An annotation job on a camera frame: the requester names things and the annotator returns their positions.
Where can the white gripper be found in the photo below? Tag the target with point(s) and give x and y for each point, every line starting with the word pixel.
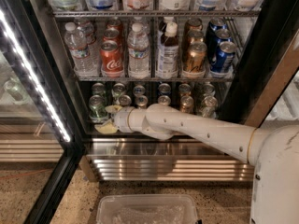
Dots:
pixel 121 119

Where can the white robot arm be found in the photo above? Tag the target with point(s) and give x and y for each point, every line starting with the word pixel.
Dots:
pixel 274 154

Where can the white green can front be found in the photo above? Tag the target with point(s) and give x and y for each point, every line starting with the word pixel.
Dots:
pixel 125 100

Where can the white green can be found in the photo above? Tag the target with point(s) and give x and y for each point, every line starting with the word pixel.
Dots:
pixel 125 100
pixel 117 90

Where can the white green can rear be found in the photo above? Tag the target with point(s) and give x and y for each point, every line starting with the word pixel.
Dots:
pixel 117 90

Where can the blue silver can front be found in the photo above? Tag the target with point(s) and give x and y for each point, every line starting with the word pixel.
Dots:
pixel 141 101

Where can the blue silver can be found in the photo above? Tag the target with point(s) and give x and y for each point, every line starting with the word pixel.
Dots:
pixel 141 101
pixel 138 90

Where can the blue silver can rear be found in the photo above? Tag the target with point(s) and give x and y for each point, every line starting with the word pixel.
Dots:
pixel 138 90

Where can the dark blue can front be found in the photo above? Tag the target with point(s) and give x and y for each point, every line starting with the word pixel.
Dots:
pixel 164 100

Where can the red cola can front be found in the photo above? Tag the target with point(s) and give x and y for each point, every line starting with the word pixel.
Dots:
pixel 111 59

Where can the red cola can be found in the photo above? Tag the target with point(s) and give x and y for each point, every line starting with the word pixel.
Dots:
pixel 111 59
pixel 113 35
pixel 115 24

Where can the glass fridge door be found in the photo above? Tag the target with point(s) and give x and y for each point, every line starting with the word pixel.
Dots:
pixel 22 108

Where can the gold can bottom front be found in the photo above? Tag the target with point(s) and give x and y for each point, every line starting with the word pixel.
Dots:
pixel 186 104

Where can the gold can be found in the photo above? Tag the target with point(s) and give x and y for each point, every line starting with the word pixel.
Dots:
pixel 194 60
pixel 186 104
pixel 193 36
pixel 193 24
pixel 184 89

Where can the gold can bottom rear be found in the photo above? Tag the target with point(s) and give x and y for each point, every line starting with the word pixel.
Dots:
pixel 184 89

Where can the red cola can middle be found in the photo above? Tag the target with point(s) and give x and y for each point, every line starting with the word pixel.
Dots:
pixel 113 35

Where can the red cola can rear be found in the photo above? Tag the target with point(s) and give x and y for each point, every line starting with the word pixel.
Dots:
pixel 115 24

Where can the pale can bottom front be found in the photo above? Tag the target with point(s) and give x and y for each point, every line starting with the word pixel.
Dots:
pixel 208 106

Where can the pale can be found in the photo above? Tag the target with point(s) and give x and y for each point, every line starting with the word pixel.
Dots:
pixel 208 106
pixel 205 89

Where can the pale can bottom rear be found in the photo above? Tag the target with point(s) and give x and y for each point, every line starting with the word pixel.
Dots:
pixel 205 89

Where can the gold can middle front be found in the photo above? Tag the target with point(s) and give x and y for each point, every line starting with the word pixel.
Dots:
pixel 194 60

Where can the gold can middle centre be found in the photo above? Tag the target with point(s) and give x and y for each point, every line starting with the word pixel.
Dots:
pixel 193 36

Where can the blue can middle centre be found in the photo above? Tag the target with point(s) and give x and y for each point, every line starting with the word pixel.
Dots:
pixel 214 39

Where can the blue can middle front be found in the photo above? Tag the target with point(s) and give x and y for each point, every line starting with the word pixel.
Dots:
pixel 223 59

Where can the gold can middle rear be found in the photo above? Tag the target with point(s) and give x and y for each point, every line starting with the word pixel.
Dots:
pixel 193 24

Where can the blue can middle rear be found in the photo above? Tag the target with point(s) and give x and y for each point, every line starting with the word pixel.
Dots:
pixel 215 24

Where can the centre water bottle front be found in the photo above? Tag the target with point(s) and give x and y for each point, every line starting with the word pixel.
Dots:
pixel 138 52

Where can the water bottle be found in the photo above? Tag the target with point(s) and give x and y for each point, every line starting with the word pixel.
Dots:
pixel 86 27
pixel 138 52
pixel 78 48

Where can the front left water bottle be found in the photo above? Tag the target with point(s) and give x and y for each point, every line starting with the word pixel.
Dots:
pixel 78 48

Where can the clear plastic bin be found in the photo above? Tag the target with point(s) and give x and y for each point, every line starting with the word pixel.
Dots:
pixel 147 209

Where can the brown tea bottle front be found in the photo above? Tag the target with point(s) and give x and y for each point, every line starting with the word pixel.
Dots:
pixel 167 64

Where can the brown tea bottle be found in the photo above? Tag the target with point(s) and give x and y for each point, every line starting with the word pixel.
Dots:
pixel 162 25
pixel 167 64

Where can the rear left water bottle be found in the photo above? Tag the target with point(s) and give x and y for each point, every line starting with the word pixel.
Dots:
pixel 86 27

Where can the brown tea bottle rear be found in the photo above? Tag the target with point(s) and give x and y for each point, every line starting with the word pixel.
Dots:
pixel 162 25

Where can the white LED light strip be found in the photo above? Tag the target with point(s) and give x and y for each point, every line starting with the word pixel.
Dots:
pixel 33 77

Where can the middle wire shelf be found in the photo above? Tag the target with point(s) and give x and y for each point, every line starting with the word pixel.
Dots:
pixel 154 79

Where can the wire shelf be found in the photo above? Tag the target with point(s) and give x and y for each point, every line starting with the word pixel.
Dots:
pixel 152 13
pixel 154 79

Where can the upper wire shelf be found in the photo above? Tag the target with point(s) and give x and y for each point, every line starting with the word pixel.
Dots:
pixel 152 13

